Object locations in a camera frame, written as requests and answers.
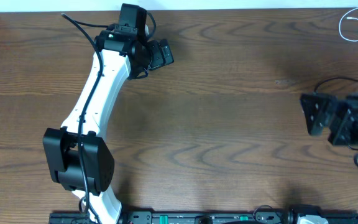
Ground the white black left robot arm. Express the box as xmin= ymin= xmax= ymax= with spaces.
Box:
xmin=43 ymin=4 xmax=174 ymax=223

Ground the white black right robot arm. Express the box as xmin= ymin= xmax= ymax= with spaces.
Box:
xmin=300 ymin=92 xmax=358 ymax=147

